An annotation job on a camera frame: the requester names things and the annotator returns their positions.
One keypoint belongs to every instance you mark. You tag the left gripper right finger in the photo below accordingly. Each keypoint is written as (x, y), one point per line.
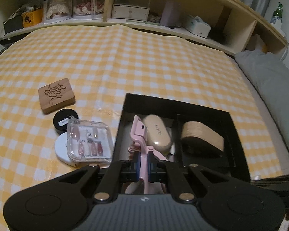
(171, 175)

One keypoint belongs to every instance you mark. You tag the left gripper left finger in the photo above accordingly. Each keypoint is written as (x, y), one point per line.
(111, 180)

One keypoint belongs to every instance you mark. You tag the beige oval case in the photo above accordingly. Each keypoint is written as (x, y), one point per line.
(157, 134)

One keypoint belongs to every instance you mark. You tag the pink eyelash curler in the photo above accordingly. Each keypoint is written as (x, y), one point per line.
(138, 135)

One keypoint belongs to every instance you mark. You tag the black cardboard box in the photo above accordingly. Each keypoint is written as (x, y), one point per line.
(231, 161)

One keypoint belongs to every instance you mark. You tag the clear press-on nail box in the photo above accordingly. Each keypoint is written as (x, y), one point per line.
(89, 141)

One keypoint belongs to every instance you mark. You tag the wooden oval brush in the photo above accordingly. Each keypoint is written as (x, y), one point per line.
(202, 132)

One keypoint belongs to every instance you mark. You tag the white round disc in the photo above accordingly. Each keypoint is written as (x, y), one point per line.
(61, 150)

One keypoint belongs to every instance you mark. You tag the black round compact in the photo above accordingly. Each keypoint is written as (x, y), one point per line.
(61, 118)

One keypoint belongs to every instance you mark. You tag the carved wooden block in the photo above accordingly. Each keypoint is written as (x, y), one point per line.
(56, 95)

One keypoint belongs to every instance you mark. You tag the yellow checkered tablecloth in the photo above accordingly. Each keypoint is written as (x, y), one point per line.
(103, 64)

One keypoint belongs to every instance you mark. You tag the grey pillow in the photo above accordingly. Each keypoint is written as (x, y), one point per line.
(270, 77)

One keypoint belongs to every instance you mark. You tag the white tissue box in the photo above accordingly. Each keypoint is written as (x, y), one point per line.
(196, 26)

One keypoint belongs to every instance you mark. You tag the lilac bottle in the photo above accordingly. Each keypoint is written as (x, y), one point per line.
(171, 14)

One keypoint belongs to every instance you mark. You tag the white mini drawer unit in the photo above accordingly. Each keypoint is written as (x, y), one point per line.
(131, 9)

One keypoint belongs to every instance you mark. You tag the wooden headboard shelf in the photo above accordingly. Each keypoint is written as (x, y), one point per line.
(227, 25)

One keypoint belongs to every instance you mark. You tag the clear doll case right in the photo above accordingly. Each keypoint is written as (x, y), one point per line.
(87, 9)

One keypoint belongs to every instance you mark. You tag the clear doll case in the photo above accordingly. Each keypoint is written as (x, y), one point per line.
(56, 10)
(87, 9)

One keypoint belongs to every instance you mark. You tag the clear doll case left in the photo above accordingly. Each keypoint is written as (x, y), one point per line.
(56, 10)

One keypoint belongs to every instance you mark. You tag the yellow box on shelf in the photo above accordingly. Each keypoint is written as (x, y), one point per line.
(32, 18)

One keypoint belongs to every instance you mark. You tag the green glass bottle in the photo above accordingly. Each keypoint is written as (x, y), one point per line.
(277, 14)

